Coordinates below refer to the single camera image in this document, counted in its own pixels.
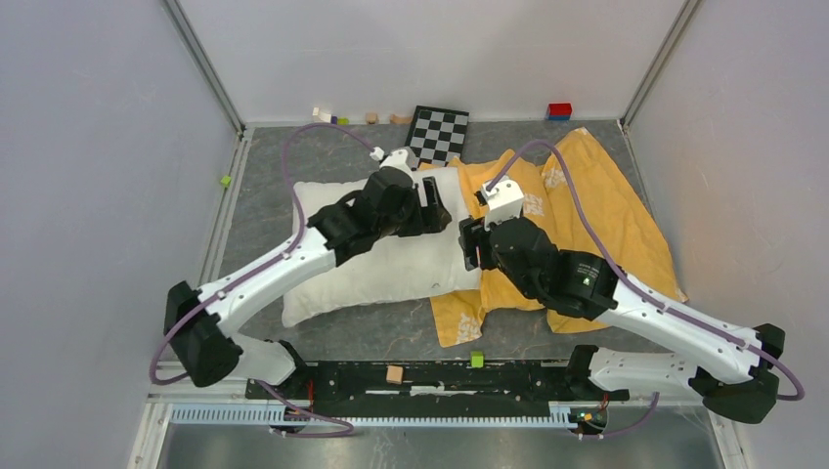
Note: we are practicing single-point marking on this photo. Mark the white pillow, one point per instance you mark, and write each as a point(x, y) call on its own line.
point(396, 269)

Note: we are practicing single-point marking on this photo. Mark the white slotted cable duct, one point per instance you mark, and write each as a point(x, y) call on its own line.
point(277, 415)

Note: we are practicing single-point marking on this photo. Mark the black white checkerboard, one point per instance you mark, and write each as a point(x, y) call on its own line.
point(436, 135)

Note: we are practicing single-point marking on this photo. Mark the white wooden block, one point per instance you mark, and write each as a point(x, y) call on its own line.
point(321, 115)

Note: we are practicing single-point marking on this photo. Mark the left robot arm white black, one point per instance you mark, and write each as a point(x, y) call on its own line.
point(202, 324)

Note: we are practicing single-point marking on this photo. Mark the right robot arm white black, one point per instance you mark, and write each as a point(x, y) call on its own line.
point(729, 369)

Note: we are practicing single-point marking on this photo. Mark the red blue block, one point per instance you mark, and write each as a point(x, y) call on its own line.
point(559, 111)

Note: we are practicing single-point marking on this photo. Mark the flat tan wooden piece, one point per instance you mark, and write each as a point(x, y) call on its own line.
point(400, 119)

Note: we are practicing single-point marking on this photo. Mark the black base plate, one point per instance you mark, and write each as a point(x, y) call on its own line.
point(522, 388)

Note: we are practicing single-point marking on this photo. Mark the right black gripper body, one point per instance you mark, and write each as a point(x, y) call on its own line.
point(473, 234)

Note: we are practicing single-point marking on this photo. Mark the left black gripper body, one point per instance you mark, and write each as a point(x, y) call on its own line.
point(419, 220)

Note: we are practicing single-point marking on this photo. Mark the tan wooden cube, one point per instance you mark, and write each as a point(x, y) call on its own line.
point(394, 374)

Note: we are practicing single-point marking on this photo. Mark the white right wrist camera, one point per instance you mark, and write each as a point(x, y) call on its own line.
point(503, 202)

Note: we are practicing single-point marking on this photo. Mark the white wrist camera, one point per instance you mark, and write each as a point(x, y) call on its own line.
point(401, 160)
point(503, 202)

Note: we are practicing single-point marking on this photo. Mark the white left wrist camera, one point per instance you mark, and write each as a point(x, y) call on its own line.
point(401, 160)

